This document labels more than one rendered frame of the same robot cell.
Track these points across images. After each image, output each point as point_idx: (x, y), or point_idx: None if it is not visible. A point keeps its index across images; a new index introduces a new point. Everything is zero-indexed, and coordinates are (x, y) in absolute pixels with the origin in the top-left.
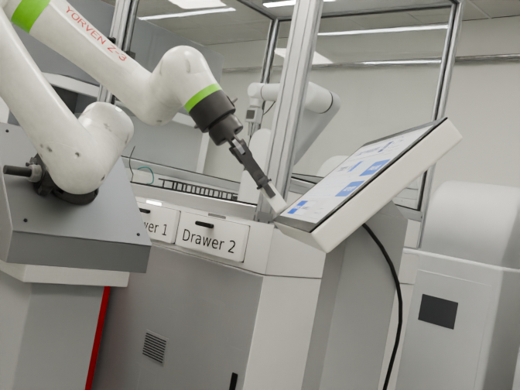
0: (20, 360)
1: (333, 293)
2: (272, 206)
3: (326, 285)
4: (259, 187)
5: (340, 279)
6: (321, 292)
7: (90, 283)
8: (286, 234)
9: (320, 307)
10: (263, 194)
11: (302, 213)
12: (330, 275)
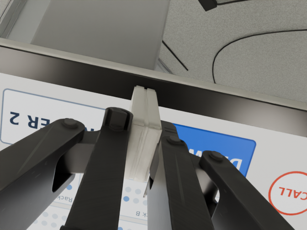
0: None
1: (56, 25)
2: (135, 93)
3: (110, 40)
4: (107, 120)
5: (30, 42)
6: (139, 34)
7: None
8: (252, 91)
9: (129, 14)
10: (134, 110)
11: (12, 98)
12: (91, 52)
